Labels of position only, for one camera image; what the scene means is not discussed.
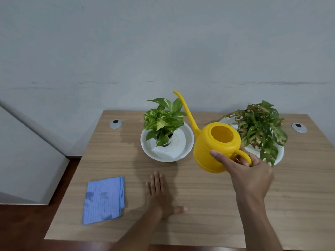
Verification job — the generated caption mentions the person's left hand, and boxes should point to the person's left hand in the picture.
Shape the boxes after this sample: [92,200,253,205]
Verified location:
[146,171,189,220]

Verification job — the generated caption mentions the person's right hand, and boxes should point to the person's right hand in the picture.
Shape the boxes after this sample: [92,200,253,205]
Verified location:
[210,146,275,204]

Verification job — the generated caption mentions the yellow plastic watering can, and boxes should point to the yellow plastic watering can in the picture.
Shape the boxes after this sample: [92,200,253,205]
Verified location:
[173,90,252,173]

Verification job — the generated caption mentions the person's left forearm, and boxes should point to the person's left forearm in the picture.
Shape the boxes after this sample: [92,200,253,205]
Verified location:
[110,204,163,251]

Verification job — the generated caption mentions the person's right forearm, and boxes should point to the person's right forearm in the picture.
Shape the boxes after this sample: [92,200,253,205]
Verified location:
[236,193,284,251]

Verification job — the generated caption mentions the white round saucer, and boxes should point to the white round saucer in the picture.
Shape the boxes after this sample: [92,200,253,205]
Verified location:
[140,122,195,163]
[219,117,285,166]

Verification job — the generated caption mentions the small white plant pot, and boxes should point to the small white plant pot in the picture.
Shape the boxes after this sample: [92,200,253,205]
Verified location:
[156,134,174,147]

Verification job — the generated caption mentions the blue folded cloth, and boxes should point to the blue folded cloth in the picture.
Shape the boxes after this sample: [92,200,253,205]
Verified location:
[82,176,125,225]

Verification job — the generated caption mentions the speckled green leafy plant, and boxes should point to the speckled green leafy plant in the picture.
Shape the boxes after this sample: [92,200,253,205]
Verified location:
[225,100,288,166]

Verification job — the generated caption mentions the green pothos plant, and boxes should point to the green pothos plant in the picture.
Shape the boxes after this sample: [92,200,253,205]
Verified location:
[143,98,187,147]

